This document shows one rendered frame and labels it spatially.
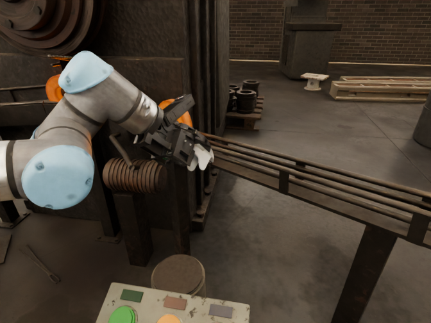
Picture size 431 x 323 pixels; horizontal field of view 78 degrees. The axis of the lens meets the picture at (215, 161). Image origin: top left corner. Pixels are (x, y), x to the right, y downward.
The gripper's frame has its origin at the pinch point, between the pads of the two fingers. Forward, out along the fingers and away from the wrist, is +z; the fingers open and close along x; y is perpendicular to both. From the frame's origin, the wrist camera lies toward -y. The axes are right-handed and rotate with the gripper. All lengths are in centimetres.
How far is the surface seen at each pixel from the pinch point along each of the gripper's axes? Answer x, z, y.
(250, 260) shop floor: -27, 73, 16
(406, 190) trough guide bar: 39.0, 10.8, 5.4
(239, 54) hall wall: -294, 320, -482
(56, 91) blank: -72, -21, -27
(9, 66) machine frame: -93, -36, -35
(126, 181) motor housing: -45.0, 7.2, 1.7
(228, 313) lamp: 15.9, -3.8, 31.4
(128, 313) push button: 3.6, -12.9, 34.7
